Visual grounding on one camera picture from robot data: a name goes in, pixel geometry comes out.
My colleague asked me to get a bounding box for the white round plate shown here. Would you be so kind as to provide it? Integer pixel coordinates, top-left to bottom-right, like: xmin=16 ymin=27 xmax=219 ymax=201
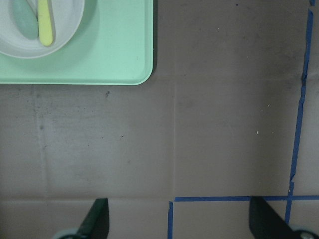
xmin=0 ymin=0 xmax=85 ymax=59

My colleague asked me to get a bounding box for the teal plastic spoon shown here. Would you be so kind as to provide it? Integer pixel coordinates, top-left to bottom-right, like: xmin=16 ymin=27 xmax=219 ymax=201
xmin=11 ymin=0 xmax=38 ymax=40

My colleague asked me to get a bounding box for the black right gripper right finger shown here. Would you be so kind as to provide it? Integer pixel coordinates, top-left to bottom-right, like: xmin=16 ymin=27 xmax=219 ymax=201
xmin=249 ymin=196 xmax=300 ymax=239

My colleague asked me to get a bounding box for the yellow plastic fork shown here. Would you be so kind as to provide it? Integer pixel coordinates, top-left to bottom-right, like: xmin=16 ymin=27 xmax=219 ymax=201
xmin=37 ymin=0 xmax=53 ymax=46

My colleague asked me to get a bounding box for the mint green plastic tray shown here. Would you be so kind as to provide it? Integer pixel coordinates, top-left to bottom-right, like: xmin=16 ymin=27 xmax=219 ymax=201
xmin=0 ymin=0 xmax=156 ymax=85

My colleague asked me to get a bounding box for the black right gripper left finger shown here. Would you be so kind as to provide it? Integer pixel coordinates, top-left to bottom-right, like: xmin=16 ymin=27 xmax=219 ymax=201
xmin=75 ymin=198 xmax=110 ymax=239

